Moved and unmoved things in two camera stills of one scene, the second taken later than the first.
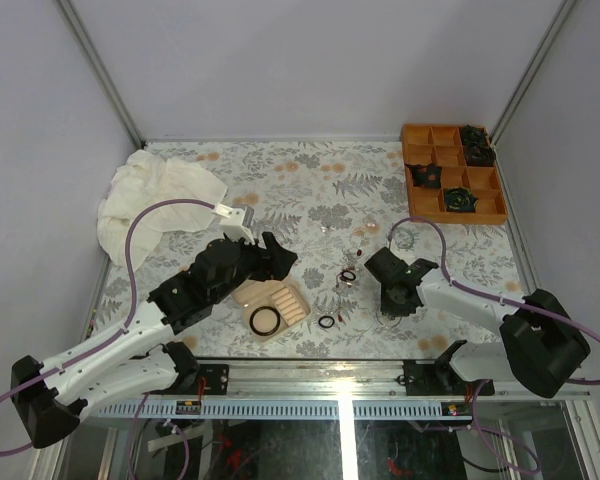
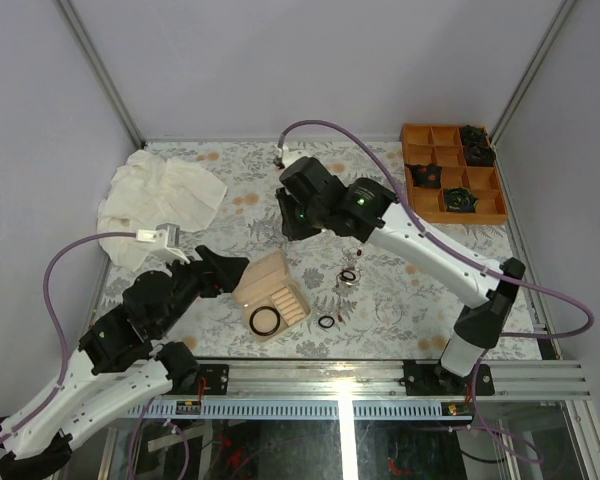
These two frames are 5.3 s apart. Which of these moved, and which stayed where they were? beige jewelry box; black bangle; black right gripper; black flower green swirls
Moved: black right gripper
Stayed: black bangle; black flower green swirls; beige jewelry box
